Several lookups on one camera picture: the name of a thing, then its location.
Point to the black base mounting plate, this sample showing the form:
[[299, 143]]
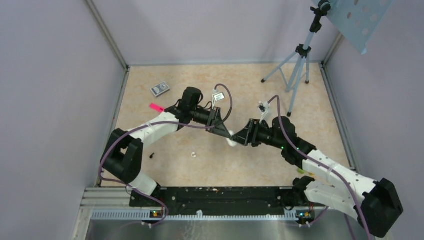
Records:
[[224, 201]]

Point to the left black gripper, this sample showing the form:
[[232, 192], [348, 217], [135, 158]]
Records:
[[215, 114]]

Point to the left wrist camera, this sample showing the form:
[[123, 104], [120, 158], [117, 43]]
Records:
[[218, 96]]

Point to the green cube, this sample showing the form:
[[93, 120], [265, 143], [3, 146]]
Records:
[[300, 171]]

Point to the grey playing card box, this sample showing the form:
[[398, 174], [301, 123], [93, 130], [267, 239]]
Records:
[[160, 89]]

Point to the white earbud charging case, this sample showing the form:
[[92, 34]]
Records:
[[230, 142]]

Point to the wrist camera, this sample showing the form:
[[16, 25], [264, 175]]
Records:
[[264, 107], [218, 96]]

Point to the grey camera tripod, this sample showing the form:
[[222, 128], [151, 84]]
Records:
[[302, 67]]

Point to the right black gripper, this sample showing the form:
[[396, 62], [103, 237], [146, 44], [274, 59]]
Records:
[[251, 131]]

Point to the perforated grey metal plate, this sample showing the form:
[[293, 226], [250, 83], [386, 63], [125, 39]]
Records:
[[356, 20]]

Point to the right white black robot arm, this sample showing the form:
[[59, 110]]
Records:
[[375, 204]]

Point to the pink rectangular block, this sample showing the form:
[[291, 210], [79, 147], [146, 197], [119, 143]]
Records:
[[156, 107]]

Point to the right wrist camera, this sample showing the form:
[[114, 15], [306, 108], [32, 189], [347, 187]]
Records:
[[264, 107]]

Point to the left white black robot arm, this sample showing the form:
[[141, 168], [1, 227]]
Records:
[[124, 150]]

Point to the white cable duct rail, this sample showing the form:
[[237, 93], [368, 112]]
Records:
[[147, 215]]

